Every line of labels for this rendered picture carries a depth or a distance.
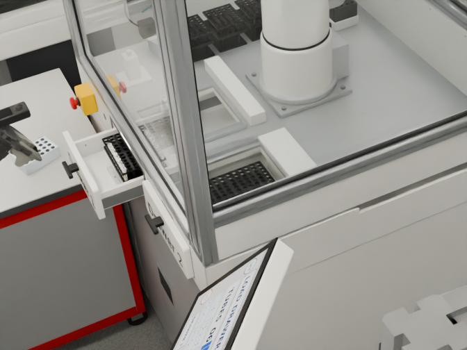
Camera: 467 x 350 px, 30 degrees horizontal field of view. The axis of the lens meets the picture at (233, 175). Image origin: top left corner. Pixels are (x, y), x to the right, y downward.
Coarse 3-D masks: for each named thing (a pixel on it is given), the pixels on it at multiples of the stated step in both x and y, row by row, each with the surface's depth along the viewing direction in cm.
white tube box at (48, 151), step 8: (40, 136) 269; (40, 144) 268; (48, 144) 267; (56, 144) 266; (40, 152) 264; (48, 152) 263; (56, 152) 266; (32, 160) 263; (48, 160) 265; (24, 168) 260; (32, 168) 262
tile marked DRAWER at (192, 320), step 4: (192, 316) 187; (196, 316) 184; (192, 320) 185; (196, 320) 182; (188, 324) 185; (192, 324) 183; (188, 328) 183; (192, 328) 181; (184, 332) 184; (188, 332) 181; (184, 336) 182; (188, 336) 180; (180, 340) 183; (184, 340) 180; (180, 344) 181; (184, 344) 178; (176, 348) 181
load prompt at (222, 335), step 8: (248, 280) 171; (240, 288) 171; (240, 296) 168; (232, 304) 169; (240, 304) 165; (232, 312) 166; (224, 320) 167; (232, 320) 163; (224, 328) 163; (224, 336) 161; (216, 344) 161
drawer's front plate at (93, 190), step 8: (64, 136) 248; (72, 144) 244; (72, 152) 242; (72, 160) 248; (80, 160) 239; (80, 168) 237; (88, 176) 234; (88, 184) 232; (88, 192) 239; (96, 192) 230; (96, 200) 231; (96, 208) 235; (104, 216) 236
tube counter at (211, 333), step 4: (212, 328) 170; (216, 328) 168; (208, 332) 170; (212, 332) 168; (216, 332) 166; (208, 336) 168; (212, 336) 167; (204, 340) 169; (208, 340) 167; (212, 340) 165; (204, 344) 167; (208, 344) 165; (204, 348) 166; (208, 348) 164
